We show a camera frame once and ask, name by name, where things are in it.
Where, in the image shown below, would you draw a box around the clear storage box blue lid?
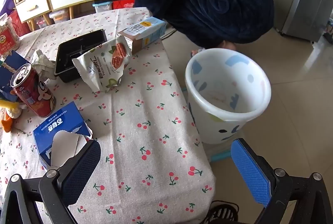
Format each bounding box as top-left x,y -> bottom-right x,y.
92,1 -> 113,15

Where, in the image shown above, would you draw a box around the crumpled white tissue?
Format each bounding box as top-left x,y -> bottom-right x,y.
31,49 -> 56,80

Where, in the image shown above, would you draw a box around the blue tissue box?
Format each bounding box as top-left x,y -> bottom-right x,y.
33,101 -> 93,171

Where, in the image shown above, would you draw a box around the orange and white toy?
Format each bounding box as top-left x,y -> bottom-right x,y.
0,99 -> 29,132

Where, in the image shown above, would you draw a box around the black slatted floor appliance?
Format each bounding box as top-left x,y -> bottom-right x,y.
204,200 -> 240,224

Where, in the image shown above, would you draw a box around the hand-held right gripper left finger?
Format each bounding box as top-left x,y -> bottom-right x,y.
0,139 -> 101,224

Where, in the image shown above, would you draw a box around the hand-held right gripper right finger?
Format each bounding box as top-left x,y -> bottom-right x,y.
231,138 -> 333,224

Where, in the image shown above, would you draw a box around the black plastic food tray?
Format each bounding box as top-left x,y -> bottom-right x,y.
55,29 -> 108,83

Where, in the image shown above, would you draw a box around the white nut snack bag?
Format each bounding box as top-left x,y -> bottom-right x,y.
72,39 -> 130,93

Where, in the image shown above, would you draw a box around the red cardboard box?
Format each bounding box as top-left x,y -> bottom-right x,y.
112,0 -> 136,9

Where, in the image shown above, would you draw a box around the red drink can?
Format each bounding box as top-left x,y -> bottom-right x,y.
10,63 -> 57,118

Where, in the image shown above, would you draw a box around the clear storage box orange contents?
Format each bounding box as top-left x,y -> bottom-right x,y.
49,9 -> 71,24

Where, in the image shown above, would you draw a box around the white patterned trash bin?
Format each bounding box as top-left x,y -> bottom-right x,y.
185,48 -> 272,145

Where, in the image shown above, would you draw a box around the cherry print tablecloth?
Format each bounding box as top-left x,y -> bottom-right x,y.
0,7 -> 216,224

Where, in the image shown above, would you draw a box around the blue and brown milk carton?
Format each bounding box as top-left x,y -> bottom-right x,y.
116,16 -> 167,55

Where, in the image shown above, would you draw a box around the clear jar with red label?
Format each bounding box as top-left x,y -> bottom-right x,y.
0,13 -> 21,56

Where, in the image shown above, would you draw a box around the dark blue paper box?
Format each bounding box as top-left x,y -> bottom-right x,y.
0,51 -> 30,103

